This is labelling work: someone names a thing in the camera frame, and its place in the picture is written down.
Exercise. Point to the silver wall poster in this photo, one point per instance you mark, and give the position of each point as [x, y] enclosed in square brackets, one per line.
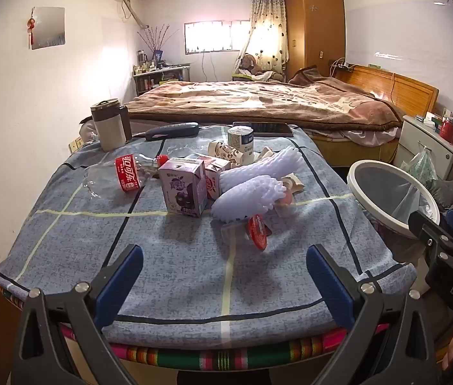
[50, 28]

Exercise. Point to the white blue-label cup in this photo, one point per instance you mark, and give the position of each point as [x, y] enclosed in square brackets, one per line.
[241, 138]

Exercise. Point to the clear plastic wrapper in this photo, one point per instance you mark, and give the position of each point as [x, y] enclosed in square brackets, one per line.
[232, 230]

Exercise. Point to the green boxes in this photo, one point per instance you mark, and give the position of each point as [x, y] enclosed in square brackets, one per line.
[431, 120]

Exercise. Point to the dark blue case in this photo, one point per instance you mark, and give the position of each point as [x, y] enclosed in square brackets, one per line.
[170, 130]

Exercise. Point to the white nightstand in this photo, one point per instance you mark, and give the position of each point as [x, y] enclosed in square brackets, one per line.
[423, 140]

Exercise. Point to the purple drink carton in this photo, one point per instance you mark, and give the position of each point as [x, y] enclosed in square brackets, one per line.
[182, 188]

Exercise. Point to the bright window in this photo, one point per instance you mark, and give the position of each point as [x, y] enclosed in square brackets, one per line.
[214, 36]

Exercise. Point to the wooden wardrobe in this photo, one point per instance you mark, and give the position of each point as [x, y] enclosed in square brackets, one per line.
[314, 24]

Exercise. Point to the white foam fruit net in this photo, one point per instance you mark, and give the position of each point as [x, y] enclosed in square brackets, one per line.
[246, 198]
[262, 166]

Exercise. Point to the red white drink carton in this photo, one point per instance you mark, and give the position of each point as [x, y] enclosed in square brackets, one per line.
[212, 182]

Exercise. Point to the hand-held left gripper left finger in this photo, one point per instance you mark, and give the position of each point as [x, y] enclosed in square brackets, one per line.
[120, 280]

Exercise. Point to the clear red-label plastic bottle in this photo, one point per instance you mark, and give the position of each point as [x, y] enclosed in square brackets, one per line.
[128, 172]

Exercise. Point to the red snack wrapper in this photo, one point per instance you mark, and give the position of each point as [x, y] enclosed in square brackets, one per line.
[257, 230]

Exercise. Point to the cluttered side desk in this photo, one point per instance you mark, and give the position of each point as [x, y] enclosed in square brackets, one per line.
[158, 74]

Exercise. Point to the wall socket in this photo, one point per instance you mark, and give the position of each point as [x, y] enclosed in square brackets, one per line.
[76, 144]

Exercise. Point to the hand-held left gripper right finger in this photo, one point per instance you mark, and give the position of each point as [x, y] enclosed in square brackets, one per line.
[328, 284]

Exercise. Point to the white round bin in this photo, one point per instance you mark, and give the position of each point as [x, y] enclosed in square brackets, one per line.
[355, 180]

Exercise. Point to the green plastic bag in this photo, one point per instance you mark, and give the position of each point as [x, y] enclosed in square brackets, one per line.
[421, 168]

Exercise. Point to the brown printed blanket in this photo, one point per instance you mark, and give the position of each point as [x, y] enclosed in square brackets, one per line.
[250, 100]

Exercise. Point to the white brown box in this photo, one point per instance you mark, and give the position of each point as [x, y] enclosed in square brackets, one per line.
[108, 124]

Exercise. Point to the black smartphone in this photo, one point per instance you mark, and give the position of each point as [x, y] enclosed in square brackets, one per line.
[266, 128]

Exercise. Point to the brown-patterned paper cup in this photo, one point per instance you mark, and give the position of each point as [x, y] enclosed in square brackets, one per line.
[224, 152]

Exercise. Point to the red hanging ornament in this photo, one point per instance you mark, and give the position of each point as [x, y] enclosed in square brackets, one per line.
[32, 28]

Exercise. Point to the blue checked tablecloth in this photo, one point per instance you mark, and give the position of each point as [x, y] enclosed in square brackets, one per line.
[90, 248]

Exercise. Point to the wooden bed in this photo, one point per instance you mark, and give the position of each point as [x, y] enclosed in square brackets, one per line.
[407, 88]

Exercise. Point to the power strip with plugs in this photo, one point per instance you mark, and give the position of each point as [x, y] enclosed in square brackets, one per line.
[341, 64]

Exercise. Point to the wrapped air conditioner pipe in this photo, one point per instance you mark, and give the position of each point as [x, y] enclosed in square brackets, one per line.
[130, 8]

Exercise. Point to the white trash bin with liner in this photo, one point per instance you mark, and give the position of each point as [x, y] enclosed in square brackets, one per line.
[387, 192]

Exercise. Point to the vase of bare branches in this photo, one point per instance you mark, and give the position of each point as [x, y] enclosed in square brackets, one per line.
[156, 40]

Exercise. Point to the brown teddy bear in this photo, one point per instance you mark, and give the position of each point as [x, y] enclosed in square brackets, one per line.
[247, 63]

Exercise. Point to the patterned curtain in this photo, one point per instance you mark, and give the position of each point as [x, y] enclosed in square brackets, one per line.
[266, 28]

